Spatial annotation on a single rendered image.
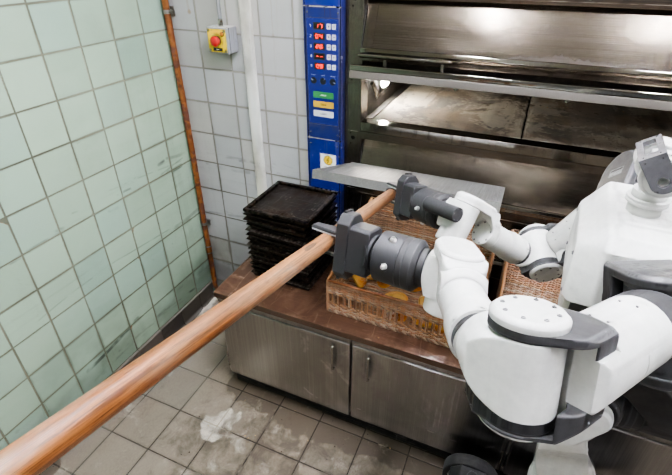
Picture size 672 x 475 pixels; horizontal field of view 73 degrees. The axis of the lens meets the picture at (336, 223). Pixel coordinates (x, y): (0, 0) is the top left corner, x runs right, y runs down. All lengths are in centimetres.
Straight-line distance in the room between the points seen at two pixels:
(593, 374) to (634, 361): 6
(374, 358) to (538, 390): 128
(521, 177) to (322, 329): 94
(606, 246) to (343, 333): 110
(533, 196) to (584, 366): 137
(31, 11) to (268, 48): 80
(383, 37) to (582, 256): 117
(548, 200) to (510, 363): 140
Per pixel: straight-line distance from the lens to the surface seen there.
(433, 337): 171
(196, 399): 233
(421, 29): 174
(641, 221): 88
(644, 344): 59
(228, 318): 55
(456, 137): 179
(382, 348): 169
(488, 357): 50
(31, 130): 185
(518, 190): 184
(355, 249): 77
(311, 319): 175
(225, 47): 201
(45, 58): 187
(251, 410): 224
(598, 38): 170
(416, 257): 72
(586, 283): 84
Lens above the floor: 178
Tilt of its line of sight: 31 degrees down
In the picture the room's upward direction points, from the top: straight up
